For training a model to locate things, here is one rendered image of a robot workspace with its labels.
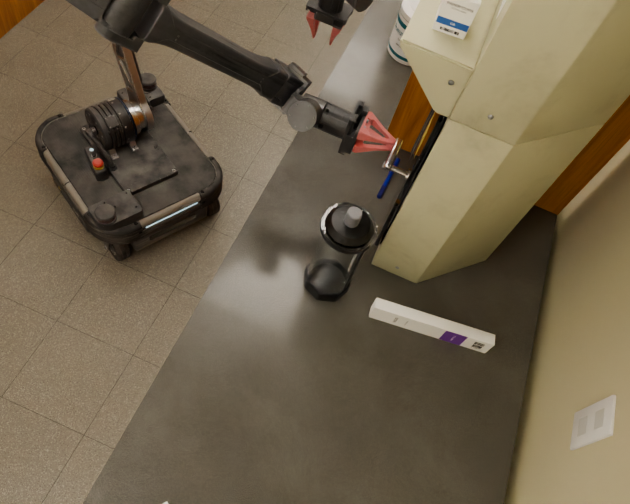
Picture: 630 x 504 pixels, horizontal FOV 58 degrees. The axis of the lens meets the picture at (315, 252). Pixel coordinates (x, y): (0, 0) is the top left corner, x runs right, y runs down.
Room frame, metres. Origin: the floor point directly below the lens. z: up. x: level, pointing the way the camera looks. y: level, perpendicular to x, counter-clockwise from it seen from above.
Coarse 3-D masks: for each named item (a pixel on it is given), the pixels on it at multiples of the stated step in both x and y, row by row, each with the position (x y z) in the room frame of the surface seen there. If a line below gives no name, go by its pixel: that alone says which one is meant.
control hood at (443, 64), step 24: (432, 0) 0.84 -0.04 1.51; (408, 24) 0.76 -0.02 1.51; (432, 24) 0.78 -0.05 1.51; (480, 24) 0.82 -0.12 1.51; (408, 48) 0.72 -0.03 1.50; (432, 48) 0.72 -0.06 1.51; (456, 48) 0.74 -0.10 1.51; (480, 48) 0.77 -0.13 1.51; (432, 72) 0.71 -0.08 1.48; (456, 72) 0.71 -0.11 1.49; (432, 96) 0.71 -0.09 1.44; (456, 96) 0.71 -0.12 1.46
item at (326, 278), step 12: (336, 204) 0.66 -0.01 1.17; (348, 204) 0.67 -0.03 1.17; (324, 216) 0.63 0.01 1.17; (372, 216) 0.66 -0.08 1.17; (324, 228) 0.60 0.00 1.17; (324, 240) 0.59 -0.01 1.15; (372, 240) 0.61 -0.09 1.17; (324, 252) 0.59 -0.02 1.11; (336, 252) 0.58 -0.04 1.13; (312, 264) 0.61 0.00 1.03; (324, 264) 0.58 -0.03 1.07; (336, 264) 0.58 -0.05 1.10; (348, 264) 0.59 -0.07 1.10; (312, 276) 0.59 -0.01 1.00; (324, 276) 0.58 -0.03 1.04; (336, 276) 0.58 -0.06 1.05; (348, 276) 0.60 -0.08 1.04; (324, 288) 0.58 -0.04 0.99; (336, 288) 0.59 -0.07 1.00
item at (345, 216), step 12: (336, 216) 0.63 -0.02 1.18; (348, 216) 0.62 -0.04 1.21; (360, 216) 0.62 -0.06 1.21; (336, 228) 0.60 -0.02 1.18; (348, 228) 0.61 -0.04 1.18; (360, 228) 0.62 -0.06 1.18; (372, 228) 0.63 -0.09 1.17; (336, 240) 0.58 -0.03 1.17; (348, 240) 0.59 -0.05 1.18; (360, 240) 0.60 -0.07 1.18
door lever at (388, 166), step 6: (396, 138) 0.84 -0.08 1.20; (396, 144) 0.82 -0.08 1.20; (396, 150) 0.81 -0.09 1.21; (390, 156) 0.79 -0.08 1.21; (396, 156) 0.80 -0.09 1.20; (384, 162) 0.77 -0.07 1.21; (390, 162) 0.77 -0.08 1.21; (384, 168) 0.76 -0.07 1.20; (390, 168) 0.76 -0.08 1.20; (396, 168) 0.76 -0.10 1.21; (402, 174) 0.76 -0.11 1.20
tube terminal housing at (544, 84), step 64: (512, 0) 0.71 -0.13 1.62; (576, 0) 0.70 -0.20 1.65; (512, 64) 0.71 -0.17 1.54; (576, 64) 0.71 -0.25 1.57; (448, 128) 0.71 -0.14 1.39; (512, 128) 0.70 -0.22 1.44; (576, 128) 0.78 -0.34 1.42; (448, 192) 0.70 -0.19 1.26; (512, 192) 0.76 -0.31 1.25; (384, 256) 0.71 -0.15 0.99; (448, 256) 0.73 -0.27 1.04
